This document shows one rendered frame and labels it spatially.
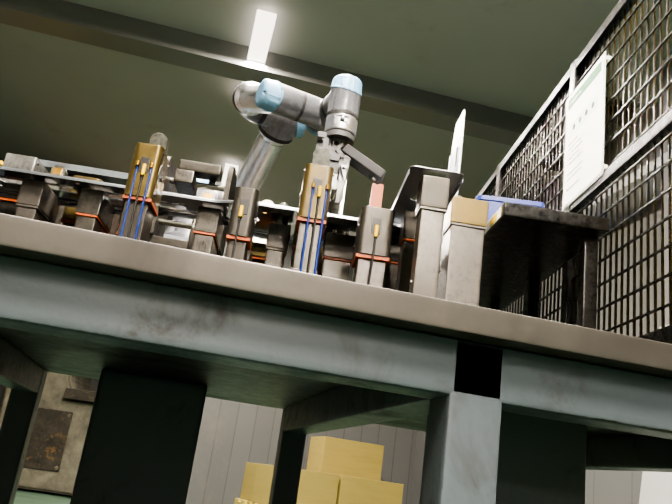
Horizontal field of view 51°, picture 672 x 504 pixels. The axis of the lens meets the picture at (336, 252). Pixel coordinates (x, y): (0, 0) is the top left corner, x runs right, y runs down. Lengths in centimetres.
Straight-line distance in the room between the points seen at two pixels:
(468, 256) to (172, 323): 76
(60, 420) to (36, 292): 604
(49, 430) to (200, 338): 610
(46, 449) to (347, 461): 279
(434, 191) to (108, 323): 62
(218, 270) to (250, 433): 707
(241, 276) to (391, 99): 417
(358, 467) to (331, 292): 643
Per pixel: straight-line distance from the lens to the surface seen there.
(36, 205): 168
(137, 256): 91
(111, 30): 499
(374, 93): 500
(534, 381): 105
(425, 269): 123
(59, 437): 697
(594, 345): 106
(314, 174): 142
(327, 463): 719
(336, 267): 161
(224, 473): 792
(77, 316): 94
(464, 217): 153
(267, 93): 173
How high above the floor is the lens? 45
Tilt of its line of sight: 18 degrees up
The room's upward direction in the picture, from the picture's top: 8 degrees clockwise
